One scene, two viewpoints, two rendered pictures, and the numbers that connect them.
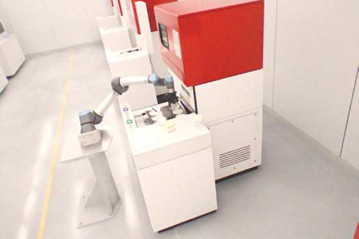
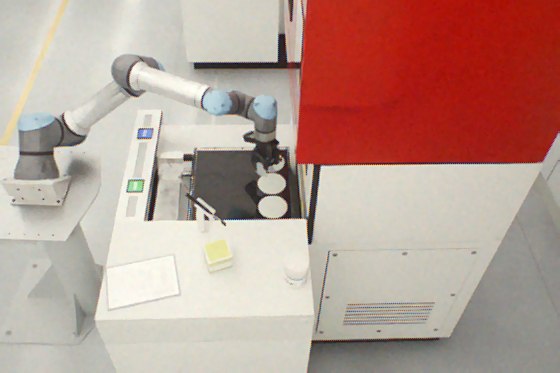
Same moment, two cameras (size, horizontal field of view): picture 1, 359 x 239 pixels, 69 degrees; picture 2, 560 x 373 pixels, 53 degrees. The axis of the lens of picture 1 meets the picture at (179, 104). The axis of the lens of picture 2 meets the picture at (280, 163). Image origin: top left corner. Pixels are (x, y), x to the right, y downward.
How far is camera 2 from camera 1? 0.98 m
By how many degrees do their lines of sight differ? 20
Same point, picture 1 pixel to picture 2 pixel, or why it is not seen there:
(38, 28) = not seen: outside the picture
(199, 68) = (346, 128)
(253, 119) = (464, 260)
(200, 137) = (283, 319)
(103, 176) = (66, 266)
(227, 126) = (386, 260)
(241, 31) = (514, 61)
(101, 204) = (64, 301)
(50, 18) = not seen: outside the picture
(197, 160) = (265, 353)
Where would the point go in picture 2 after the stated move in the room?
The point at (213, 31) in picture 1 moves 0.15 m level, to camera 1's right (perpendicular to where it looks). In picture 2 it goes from (419, 43) to (483, 51)
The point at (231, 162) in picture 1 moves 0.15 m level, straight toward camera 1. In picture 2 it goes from (374, 320) to (363, 351)
